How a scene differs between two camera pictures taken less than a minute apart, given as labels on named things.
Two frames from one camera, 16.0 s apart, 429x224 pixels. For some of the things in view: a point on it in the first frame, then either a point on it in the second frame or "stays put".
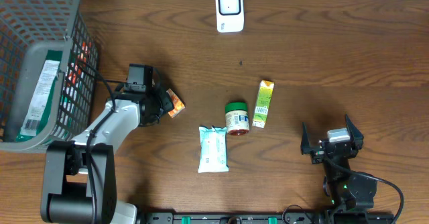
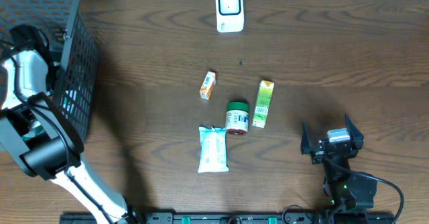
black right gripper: [358, 138] stays put
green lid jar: [236, 115] stays put
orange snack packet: [177, 104] -> [208, 85]
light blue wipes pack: [213, 149] stays put
